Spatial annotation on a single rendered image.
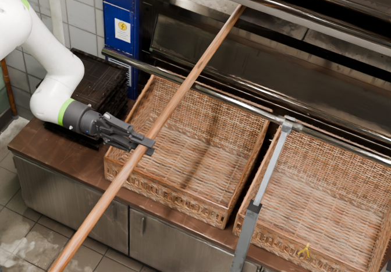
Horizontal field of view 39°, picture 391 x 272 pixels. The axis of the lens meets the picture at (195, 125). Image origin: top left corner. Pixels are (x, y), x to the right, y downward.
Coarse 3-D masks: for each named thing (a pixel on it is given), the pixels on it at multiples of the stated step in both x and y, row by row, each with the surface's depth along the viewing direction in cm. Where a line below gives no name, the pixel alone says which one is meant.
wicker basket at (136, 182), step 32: (160, 96) 251; (128, 128) 236; (192, 128) 253; (224, 128) 246; (256, 128) 240; (160, 160) 243; (192, 160) 245; (224, 160) 246; (256, 160) 245; (160, 192) 225; (192, 192) 233; (224, 192) 235; (224, 224) 220
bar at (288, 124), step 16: (128, 64) 199; (144, 64) 197; (176, 80) 194; (208, 96) 192; (224, 96) 190; (256, 112) 187; (272, 112) 187; (288, 128) 184; (304, 128) 183; (336, 144) 181; (352, 144) 180; (272, 160) 187; (384, 160) 177; (256, 208) 187; (240, 240) 202; (240, 256) 210
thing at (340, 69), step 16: (160, 0) 222; (176, 0) 223; (192, 16) 221; (208, 16) 218; (224, 16) 219; (240, 32) 216; (256, 32) 214; (272, 32) 215; (272, 48) 214; (288, 48) 211; (304, 48) 210; (320, 48) 211; (320, 64) 209; (336, 64) 206; (352, 64) 206; (368, 64) 207; (368, 80) 205; (384, 80) 202
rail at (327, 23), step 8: (256, 0) 185; (264, 0) 184; (280, 8) 183; (288, 8) 182; (304, 16) 181; (312, 16) 180; (328, 24) 180; (336, 24) 179; (344, 32) 179; (352, 32) 178; (360, 32) 177; (368, 40) 177; (376, 40) 176; (384, 40) 175
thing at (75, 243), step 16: (224, 32) 207; (208, 48) 200; (192, 80) 189; (176, 96) 183; (160, 128) 174; (128, 160) 164; (128, 176) 162; (112, 192) 156; (96, 208) 152; (80, 240) 146; (64, 256) 142
